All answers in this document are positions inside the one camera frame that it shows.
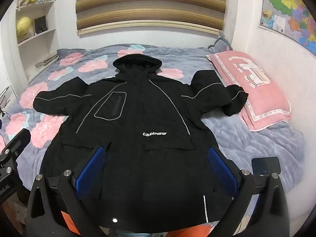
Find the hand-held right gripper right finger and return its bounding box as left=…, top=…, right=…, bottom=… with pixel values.
left=207, top=146, right=290, bottom=237

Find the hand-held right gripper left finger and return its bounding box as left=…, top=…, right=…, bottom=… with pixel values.
left=26, top=146, right=109, bottom=237

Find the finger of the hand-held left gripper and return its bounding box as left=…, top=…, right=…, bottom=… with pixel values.
left=0, top=128, right=32, bottom=163

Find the black hooded jacket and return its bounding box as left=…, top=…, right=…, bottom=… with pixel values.
left=33, top=54, right=249, bottom=234

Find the grey floral blanket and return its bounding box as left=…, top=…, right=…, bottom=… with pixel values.
left=0, top=44, right=305, bottom=198

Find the dark blue phone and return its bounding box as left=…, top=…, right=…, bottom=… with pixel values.
left=251, top=156, right=281, bottom=176

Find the orange garment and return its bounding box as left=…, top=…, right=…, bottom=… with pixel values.
left=60, top=209, right=223, bottom=237

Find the white bed sheet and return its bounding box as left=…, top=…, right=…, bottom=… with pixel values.
left=276, top=126, right=313, bottom=220

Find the flat lying book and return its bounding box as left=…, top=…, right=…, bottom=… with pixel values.
left=35, top=54, right=59, bottom=69

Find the pink printed sheet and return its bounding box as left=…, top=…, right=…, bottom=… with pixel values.
left=206, top=51, right=292, bottom=132

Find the white bookshelf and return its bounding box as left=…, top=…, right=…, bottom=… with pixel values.
left=15, top=0, right=60, bottom=83

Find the yellow plush toy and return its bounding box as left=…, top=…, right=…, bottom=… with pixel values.
left=16, top=17, right=32, bottom=39

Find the black box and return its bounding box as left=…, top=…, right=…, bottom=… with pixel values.
left=33, top=15, right=47, bottom=34

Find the grey pillow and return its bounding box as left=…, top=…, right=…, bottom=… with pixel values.
left=207, top=36, right=234, bottom=55

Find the striped window blind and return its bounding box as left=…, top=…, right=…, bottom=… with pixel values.
left=75, top=0, right=229, bottom=36

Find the colourful play mat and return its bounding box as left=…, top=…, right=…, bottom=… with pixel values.
left=259, top=0, right=316, bottom=56

